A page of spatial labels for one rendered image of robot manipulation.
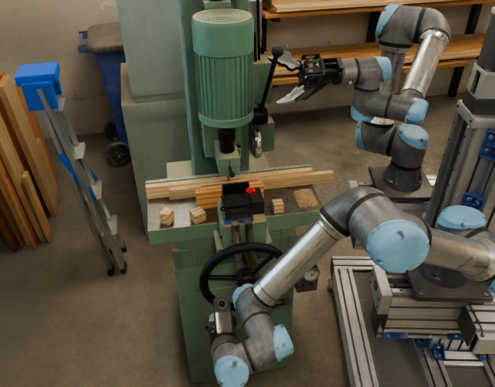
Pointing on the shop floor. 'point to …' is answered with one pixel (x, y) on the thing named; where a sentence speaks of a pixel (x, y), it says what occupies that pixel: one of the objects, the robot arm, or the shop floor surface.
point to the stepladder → (71, 154)
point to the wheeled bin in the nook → (109, 42)
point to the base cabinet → (194, 348)
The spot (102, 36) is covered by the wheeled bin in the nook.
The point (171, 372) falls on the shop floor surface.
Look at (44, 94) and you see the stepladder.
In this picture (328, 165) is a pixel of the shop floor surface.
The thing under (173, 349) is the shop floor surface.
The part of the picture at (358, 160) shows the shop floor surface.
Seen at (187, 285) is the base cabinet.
